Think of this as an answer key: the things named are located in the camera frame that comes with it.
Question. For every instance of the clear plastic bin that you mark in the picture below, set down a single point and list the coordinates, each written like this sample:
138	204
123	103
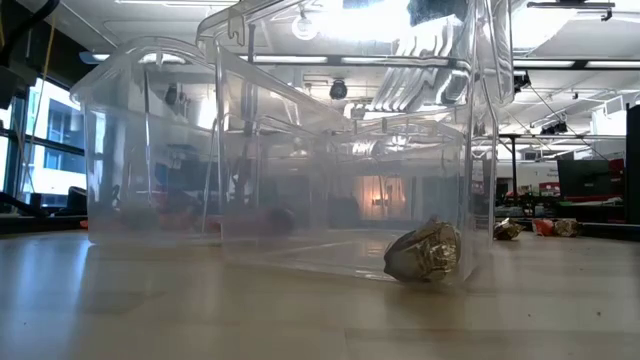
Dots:
350	190
150	165

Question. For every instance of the long ceiling light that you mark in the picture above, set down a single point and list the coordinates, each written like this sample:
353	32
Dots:
612	64
395	60

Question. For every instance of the black ceiling fixture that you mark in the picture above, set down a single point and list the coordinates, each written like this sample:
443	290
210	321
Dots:
338	89
171	95

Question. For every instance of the black stand pole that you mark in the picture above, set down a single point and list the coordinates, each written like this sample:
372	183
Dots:
514	170

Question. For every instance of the red box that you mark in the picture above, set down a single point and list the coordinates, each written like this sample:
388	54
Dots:
549	189

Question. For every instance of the black monitor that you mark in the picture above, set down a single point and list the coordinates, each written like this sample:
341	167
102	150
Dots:
590	177

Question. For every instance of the window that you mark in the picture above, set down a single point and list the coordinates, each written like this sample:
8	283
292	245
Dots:
50	145

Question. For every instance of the black equipment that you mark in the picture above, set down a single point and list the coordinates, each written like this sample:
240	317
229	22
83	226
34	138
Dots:
30	207

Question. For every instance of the black ceiling camera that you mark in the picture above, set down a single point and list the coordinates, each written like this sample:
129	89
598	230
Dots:
521	81

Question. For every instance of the black post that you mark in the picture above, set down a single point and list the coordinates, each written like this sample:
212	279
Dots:
633	165

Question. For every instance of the black table rail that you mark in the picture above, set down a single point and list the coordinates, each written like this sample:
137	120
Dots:
610	231

